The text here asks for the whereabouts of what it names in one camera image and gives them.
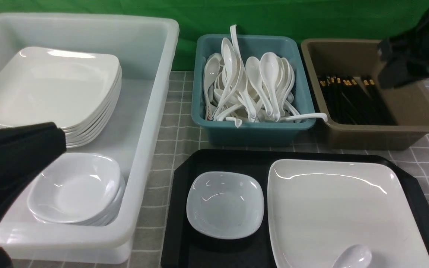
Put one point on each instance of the pile of white soup spoons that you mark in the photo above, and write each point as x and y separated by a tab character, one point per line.
252	90

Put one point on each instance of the black plastic serving tray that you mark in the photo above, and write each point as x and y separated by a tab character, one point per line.
184	247

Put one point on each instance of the stack of white square plates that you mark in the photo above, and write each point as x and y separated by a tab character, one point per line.
75	90

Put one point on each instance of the large white square plate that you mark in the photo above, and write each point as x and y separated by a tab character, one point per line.
317	209

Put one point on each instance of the teal plastic spoon bin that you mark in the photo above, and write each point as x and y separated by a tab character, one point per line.
259	134

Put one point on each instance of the large translucent white bin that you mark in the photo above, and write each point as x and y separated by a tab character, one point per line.
145	47

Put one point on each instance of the stack of white square bowls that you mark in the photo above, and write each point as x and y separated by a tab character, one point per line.
78	188

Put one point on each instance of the white ceramic soup spoon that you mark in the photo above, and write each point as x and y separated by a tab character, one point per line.
355	256

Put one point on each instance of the white square bowl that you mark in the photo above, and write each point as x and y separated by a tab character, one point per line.
225	205

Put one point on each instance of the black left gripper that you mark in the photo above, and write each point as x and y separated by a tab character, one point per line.
24	153

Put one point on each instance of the bundle of black chopsticks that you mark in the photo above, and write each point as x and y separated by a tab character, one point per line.
354	101

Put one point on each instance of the brown plastic chopstick bin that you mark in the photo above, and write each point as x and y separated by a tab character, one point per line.
408	105

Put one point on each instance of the green backdrop cloth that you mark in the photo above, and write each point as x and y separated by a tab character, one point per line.
296	19

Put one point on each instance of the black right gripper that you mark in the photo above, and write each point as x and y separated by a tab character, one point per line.
406	56

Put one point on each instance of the grey checked tablecloth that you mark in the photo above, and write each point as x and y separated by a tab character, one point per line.
179	137

